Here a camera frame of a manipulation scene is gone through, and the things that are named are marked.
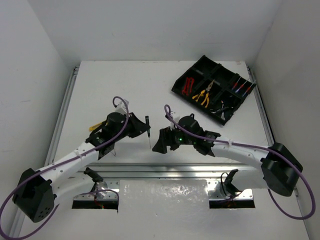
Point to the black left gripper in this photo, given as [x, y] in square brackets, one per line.
[133, 124]

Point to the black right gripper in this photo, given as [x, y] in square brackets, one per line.
[166, 138]

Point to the Pro'sKit black green screwdriver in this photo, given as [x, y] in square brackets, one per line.
[147, 122]

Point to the large yellow utility knife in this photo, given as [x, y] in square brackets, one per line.
[93, 127]

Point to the large silver open-end wrench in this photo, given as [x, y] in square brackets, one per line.
[222, 110]

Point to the red black folding saw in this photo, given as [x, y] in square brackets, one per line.
[188, 85]

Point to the yellow needle-nose pliers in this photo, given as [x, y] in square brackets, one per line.
[205, 95]

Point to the blue red screwdriver large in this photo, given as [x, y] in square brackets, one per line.
[248, 89]

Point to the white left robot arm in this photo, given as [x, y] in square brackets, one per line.
[43, 189]

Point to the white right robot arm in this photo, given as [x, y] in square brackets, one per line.
[275, 168]

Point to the white front cover board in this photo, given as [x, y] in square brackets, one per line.
[171, 210]

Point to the black compartment tray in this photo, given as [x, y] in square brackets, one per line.
[204, 71]

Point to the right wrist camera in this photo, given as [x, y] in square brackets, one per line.
[175, 117]

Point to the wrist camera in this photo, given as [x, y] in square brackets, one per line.
[175, 117]
[121, 108]

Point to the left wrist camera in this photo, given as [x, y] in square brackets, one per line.
[121, 108]

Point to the aluminium rail frame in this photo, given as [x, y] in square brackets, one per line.
[147, 86]

